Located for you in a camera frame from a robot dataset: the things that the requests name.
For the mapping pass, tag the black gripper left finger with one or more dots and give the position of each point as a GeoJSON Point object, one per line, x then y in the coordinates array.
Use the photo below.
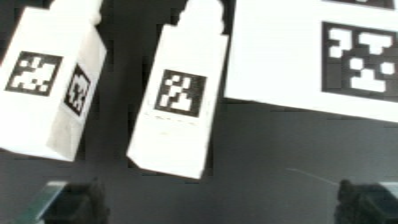
{"type": "Point", "coordinates": [68, 204]}

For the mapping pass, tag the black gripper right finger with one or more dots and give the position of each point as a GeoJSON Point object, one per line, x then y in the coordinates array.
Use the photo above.
{"type": "Point", "coordinates": [367, 203]}

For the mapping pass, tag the white table leg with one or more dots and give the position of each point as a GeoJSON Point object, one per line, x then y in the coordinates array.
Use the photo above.
{"type": "Point", "coordinates": [168, 147]}
{"type": "Point", "coordinates": [49, 77]}

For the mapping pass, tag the white sheet with fiducial tags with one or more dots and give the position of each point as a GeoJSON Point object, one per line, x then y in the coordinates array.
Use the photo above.
{"type": "Point", "coordinates": [313, 57]}

